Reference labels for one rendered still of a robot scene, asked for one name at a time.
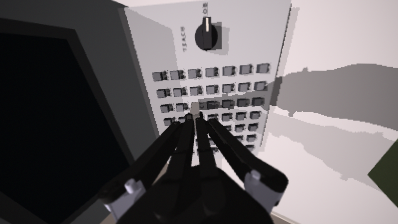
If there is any grey control console with keypad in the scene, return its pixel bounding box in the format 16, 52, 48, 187
0, 0, 291, 224

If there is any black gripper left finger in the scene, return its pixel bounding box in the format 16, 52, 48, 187
97, 102, 196, 223

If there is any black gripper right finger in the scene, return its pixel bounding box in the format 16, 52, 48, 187
194, 102, 289, 220

